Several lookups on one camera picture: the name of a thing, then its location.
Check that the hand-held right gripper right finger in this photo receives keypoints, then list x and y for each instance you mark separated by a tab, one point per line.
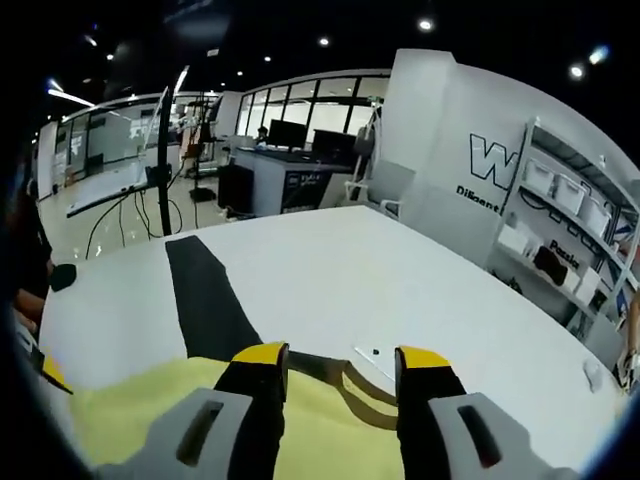
425	415

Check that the person's dark clothing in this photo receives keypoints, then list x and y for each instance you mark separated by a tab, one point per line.
25	235

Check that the grey metal shelving unit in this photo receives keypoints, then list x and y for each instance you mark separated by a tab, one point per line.
620	280

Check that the white crumpled cloth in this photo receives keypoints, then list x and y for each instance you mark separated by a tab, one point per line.
592	375

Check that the black computer monitor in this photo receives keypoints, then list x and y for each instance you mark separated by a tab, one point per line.
334	144
287	134

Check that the black bag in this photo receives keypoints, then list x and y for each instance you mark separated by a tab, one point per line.
550	266

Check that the black round object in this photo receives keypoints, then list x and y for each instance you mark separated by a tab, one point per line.
63	278

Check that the black cabinet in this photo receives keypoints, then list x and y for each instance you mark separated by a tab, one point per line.
235	190

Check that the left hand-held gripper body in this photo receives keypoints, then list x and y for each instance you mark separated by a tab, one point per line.
26	335

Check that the white storage bin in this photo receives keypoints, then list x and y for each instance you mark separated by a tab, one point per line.
540	177
571	192
597	216

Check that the yellow colour-block garment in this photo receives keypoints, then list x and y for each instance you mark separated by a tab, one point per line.
130	405

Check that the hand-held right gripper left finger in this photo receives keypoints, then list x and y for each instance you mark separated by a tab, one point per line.
250	415

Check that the grey office counter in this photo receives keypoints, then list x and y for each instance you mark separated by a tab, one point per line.
270	175

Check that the white flat card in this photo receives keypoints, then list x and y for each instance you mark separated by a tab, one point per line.
375	362

